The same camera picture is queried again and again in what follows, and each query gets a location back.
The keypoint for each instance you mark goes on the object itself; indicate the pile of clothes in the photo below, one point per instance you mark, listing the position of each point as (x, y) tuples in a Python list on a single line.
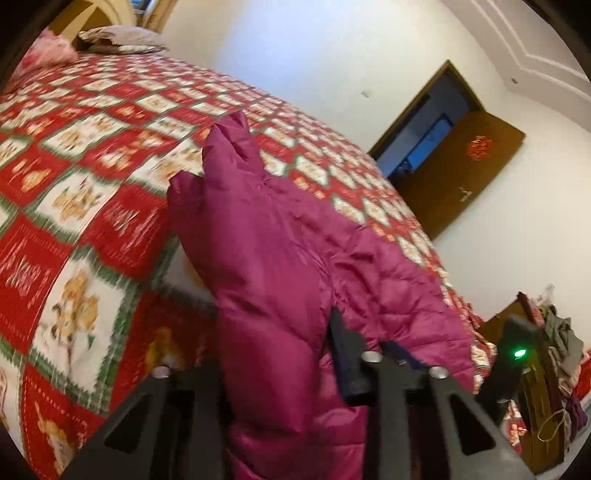
[(565, 350)]

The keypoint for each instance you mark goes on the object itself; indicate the narrow beige patterned curtain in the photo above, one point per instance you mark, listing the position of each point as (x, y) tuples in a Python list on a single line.
[(159, 14)]

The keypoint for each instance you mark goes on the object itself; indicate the purple down jacket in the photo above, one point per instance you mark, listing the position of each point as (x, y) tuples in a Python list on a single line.
[(277, 277)]

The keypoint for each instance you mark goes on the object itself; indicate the red gift packages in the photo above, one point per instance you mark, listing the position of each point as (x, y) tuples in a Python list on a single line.
[(515, 429)]

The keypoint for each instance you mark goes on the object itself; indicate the brown wooden door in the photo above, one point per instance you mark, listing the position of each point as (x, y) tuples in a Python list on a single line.
[(461, 175)]

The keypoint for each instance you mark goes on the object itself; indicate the cream wooden bed headboard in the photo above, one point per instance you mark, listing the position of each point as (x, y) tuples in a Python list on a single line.
[(97, 16)]

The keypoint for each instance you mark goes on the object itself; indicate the dark wooden door frame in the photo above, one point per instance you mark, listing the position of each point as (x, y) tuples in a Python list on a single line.
[(406, 120)]

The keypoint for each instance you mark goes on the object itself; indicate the red patterned bed sheet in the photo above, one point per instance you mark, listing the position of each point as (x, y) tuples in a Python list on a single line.
[(92, 184)]

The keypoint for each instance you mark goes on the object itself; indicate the red paper door decoration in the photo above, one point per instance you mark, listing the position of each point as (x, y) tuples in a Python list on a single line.
[(479, 147)]

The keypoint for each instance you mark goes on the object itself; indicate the brown wooden cabinet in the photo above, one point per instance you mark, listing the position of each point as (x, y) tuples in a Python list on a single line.
[(540, 415)]

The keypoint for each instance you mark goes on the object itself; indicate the striped pillow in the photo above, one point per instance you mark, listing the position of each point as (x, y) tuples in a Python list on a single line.
[(122, 39)]

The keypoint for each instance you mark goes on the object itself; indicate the pink folded blanket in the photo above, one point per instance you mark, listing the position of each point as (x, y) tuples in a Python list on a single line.
[(51, 53)]

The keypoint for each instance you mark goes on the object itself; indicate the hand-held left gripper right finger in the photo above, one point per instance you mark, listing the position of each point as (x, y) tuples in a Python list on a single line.
[(351, 374)]

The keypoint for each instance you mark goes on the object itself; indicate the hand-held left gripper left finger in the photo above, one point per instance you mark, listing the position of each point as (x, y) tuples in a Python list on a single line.
[(203, 392)]

